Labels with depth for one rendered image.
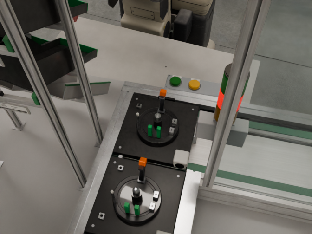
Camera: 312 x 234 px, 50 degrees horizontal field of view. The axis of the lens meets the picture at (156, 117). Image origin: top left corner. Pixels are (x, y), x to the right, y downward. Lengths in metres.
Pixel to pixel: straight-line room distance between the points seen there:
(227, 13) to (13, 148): 2.32
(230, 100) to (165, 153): 0.43
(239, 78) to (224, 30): 2.33
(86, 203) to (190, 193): 0.31
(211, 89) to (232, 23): 1.85
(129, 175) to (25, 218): 0.36
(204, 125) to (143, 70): 0.67
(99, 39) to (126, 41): 0.13
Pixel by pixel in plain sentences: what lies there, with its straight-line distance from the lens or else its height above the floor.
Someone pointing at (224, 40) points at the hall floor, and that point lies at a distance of 2.87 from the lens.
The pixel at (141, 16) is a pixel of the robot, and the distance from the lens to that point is 1.75.
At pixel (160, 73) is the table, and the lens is 1.41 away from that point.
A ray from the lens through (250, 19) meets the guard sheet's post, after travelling 0.54.
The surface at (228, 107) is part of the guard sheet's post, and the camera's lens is 0.71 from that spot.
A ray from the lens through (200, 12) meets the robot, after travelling 1.94.
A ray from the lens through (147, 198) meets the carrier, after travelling 0.98.
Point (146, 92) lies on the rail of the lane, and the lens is 1.22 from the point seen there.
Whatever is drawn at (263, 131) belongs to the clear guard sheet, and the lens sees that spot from 0.77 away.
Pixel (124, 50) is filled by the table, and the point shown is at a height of 0.86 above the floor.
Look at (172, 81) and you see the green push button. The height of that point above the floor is 0.97.
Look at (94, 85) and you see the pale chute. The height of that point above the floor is 1.09.
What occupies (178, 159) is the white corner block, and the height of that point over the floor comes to 0.99.
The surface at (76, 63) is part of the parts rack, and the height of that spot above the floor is 1.27.
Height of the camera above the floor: 1.90
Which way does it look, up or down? 55 degrees down
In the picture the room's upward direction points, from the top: 1 degrees counter-clockwise
